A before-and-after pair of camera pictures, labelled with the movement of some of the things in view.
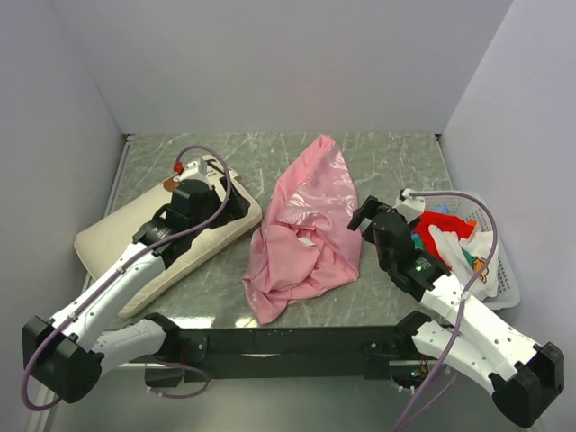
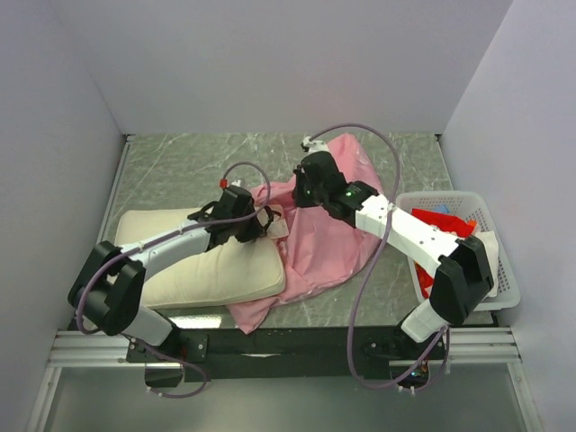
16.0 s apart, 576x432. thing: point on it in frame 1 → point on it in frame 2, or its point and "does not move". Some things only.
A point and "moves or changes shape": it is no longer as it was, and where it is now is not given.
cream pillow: x=103 y=241 moves or changes shape
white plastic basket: x=477 y=209 does not move
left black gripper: x=236 y=208 → x=256 y=230
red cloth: x=445 y=221 does not move
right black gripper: x=366 y=211 → x=301 y=178
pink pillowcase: x=311 y=239 moves or changes shape
